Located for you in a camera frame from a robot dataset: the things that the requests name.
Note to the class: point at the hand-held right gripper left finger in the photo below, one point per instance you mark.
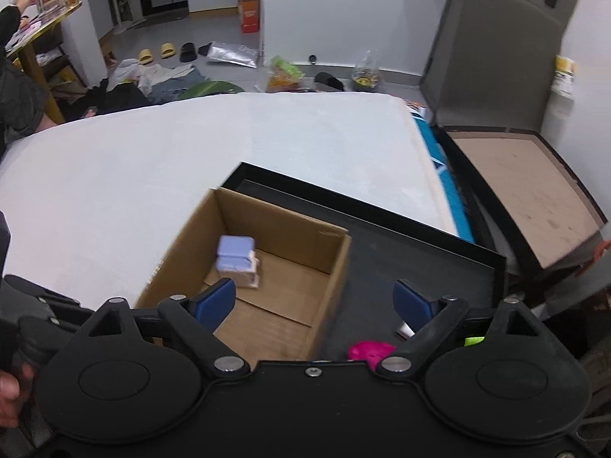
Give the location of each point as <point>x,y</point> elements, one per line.
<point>217,303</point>

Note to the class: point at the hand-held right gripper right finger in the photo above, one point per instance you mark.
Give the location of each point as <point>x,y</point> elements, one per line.
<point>410,305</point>

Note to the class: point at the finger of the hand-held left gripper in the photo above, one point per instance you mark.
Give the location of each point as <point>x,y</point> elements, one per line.
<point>43,296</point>

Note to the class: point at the black shallow tray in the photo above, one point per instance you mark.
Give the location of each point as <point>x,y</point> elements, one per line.
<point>372,257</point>

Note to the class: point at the pink plastic toy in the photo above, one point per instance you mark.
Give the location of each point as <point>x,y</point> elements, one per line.
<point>367,350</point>

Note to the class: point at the brown cardboard box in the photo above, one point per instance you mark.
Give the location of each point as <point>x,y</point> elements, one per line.
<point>281,291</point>

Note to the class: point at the green hexagonal container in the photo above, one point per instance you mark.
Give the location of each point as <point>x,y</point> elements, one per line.
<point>473,341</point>

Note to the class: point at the person's left hand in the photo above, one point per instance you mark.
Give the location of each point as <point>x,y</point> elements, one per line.
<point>9,391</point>

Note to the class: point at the small white object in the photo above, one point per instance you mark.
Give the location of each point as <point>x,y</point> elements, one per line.
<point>405,330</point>

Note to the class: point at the lavender block toy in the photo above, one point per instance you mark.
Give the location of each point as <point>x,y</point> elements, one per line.
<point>234,253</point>

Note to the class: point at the blue printed sheet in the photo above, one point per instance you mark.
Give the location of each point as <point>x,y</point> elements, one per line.
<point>439,152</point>

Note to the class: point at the black cloth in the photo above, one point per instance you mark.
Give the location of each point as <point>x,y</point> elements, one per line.
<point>114,100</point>

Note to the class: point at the green cloth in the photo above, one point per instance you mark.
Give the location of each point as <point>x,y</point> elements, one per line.
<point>212,89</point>

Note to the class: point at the blue jeans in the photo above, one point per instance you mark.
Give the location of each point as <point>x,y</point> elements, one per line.
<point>179,83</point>

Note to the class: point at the wooden side table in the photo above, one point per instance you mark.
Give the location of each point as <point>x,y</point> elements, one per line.
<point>36,64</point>

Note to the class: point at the clear plastic bag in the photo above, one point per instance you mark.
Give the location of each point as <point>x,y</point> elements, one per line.
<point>366,74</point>

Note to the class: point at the black shoe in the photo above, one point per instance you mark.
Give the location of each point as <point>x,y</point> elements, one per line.
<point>329,81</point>

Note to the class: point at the green yellow snack bag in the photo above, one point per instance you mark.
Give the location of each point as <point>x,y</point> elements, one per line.
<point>284,74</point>

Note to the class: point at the white plastic bag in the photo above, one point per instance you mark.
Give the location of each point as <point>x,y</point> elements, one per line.
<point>128,69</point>

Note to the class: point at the silver foil bag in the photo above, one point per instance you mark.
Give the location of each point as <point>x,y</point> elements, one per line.
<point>234,55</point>

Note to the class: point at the black slipper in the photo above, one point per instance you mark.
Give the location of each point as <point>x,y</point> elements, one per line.
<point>205,49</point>
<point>188,52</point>

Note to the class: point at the yellow slipper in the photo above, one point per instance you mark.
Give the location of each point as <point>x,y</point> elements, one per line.
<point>168,50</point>
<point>145,56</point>

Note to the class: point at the orange cardboard box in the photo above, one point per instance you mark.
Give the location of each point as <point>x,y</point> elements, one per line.
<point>250,14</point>

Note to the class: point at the yellow white wall packet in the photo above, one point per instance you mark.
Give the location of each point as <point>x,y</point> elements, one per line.
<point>564,76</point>

